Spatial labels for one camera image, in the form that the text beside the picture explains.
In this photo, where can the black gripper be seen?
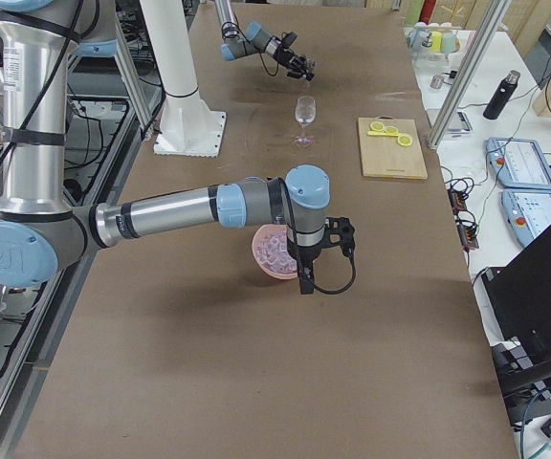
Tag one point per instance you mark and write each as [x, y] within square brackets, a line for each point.
[285, 56]
[305, 256]

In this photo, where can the steel jigger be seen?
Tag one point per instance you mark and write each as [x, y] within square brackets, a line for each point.
[309, 69]

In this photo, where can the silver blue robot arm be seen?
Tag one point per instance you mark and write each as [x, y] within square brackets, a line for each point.
[257, 40]
[40, 234]

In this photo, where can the clear wine glass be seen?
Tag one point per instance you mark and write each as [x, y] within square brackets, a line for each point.
[305, 114]

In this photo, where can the pink bowl of ice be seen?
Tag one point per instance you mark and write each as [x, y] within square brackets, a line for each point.
[270, 252]

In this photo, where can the bamboo cutting board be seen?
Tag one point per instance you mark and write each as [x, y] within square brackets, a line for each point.
[383, 157]

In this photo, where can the lemon slice far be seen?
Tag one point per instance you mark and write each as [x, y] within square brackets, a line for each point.
[377, 126]

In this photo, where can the lemon slice near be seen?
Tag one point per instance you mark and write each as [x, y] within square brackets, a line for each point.
[405, 140]

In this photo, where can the light blue cup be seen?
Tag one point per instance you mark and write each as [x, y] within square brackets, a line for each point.
[418, 34]

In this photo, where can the small steel cup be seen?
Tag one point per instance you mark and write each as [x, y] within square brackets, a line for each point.
[437, 82]

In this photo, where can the yellow cup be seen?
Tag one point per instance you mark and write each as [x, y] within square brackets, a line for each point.
[435, 41]

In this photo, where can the kitchen scale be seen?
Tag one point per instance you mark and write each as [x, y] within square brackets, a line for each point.
[459, 125]

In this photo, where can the teach pendant near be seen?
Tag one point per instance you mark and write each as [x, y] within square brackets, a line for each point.
[528, 212]

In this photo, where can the teach pendant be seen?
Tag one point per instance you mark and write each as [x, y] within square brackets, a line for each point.
[528, 212]
[518, 163]

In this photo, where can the teach pendant far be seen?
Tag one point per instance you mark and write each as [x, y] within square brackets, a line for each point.
[518, 163]

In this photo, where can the black water bottle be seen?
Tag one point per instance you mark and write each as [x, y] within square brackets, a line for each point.
[502, 95]

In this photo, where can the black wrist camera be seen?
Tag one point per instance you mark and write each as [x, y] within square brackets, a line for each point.
[306, 280]

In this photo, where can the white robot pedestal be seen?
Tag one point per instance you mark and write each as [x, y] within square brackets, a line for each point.
[187, 127]

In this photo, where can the aluminium frame post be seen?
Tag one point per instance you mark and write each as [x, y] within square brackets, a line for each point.
[475, 51]

